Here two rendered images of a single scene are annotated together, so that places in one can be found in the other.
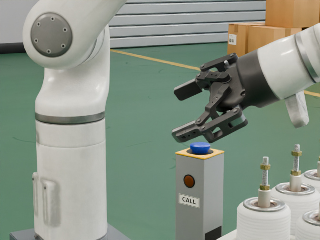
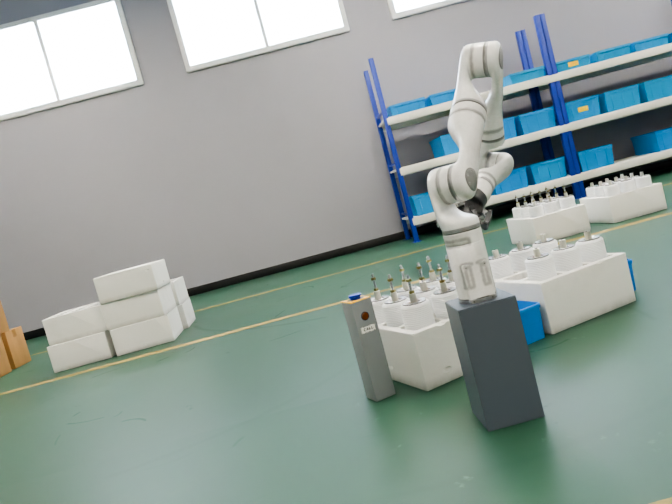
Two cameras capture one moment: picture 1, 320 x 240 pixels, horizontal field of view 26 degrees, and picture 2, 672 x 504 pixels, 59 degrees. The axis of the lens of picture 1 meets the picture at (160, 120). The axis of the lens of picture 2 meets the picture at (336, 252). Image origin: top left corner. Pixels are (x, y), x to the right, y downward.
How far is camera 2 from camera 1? 1.61 m
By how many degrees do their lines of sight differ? 62
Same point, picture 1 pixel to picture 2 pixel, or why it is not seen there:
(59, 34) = (474, 177)
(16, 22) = not seen: outside the picture
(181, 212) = (365, 339)
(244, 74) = (479, 196)
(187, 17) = not seen: outside the picture
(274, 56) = (483, 185)
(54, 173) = (483, 254)
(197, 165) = (367, 303)
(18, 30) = not seen: outside the picture
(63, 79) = (452, 212)
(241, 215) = (417, 308)
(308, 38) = (487, 175)
